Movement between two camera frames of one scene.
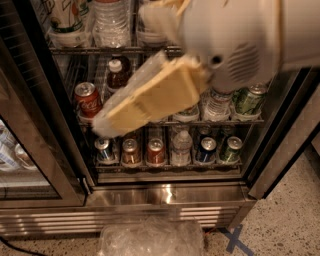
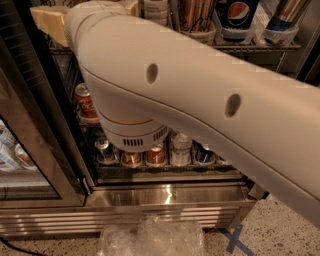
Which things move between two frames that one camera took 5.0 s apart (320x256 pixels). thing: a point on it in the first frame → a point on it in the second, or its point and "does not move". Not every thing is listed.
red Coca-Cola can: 87,99 does not move
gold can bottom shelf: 130,153 does not move
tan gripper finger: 162,18 → 133,8
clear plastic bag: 152,237 does not move
